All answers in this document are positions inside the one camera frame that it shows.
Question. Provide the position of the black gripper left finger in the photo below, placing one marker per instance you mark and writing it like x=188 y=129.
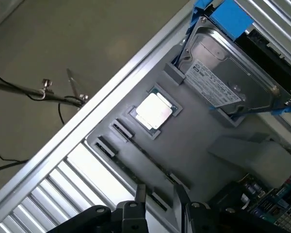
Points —
x=128 y=216

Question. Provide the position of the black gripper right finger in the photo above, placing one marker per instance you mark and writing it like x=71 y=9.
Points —
x=196 y=218

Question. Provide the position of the grey plastic parts rack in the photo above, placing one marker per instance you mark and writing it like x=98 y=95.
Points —
x=196 y=145

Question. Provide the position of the silver CPU chip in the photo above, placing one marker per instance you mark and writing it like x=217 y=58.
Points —
x=154 y=111

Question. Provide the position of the grey metal rod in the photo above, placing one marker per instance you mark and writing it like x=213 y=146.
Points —
x=73 y=83

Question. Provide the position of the silver hard disk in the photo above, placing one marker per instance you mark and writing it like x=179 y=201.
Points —
x=220 y=65

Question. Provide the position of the blue plastic disk caddy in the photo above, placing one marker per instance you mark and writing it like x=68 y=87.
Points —
x=230 y=21

